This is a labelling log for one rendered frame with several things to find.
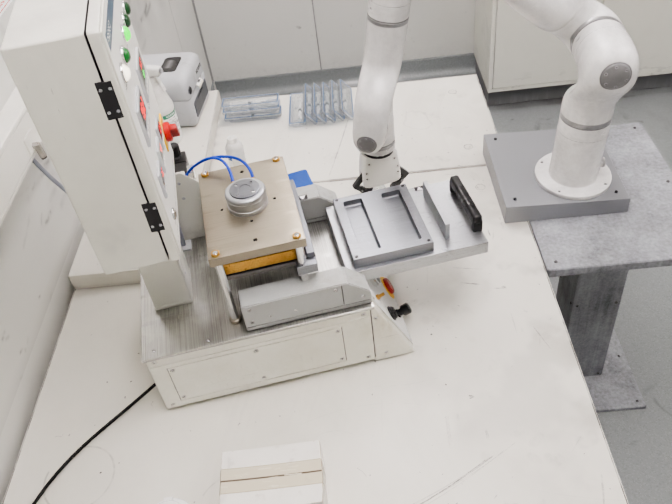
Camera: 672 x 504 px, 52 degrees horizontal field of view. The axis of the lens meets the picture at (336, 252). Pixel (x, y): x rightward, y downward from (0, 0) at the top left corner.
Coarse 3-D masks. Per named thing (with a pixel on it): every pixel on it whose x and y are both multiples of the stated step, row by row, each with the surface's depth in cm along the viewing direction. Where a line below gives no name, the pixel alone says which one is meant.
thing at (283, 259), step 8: (264, 256) 131; (272, 256) 131; (280, 256) 132; (288, 256) 132; (232, 264) 131; (240, 264) 131; (248, 264) 131; (256, 264) 132; (264, 264) 132; (272, 264) 133; (280, 264) 133; (288, 264) 134; (232, 272) 132; (240, 272) 133; (248, 272) 133; (256, 272) 133
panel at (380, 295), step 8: (368, 280) 144; (376, 288) 147; (384, 288) 155; (376, 296) 142; (384, 296) 150; (392, 296) 158; (376, 304) 140; (384, 304) 146; (392, 304) 154; (384, 312) 142; (392, 320) 144; (400, 320) 152; (400, 328) 147; (408, 336) 150
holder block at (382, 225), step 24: (384, 192) 151; (408, 192) 150; (360, 216) 149; (384, 216) 145; (408, 216) 147; (360, 240) 143; (384, 240) 140; (408, 240) 142; (432, 240) 139; (360, 264) 138
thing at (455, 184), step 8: (456, 176) 150; (456, 184) 148; (456, 192) 148; (464, 192) 146; (464, 200) 144; (472, 200) 144; (464, 208) 145; (472, 208) 142; (472, 216) 141; (480, 216) 140; (472, 224) 142; (480, 224) 141
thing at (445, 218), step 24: (432, 192) 147; (336, 216) 151; (432, 216) 148; (456, 216) 147; (336, 240) 145; (456, 240) 142; (480, 240) 141; (384, 264) 139; (408, 264) 140; (432, 264) 141
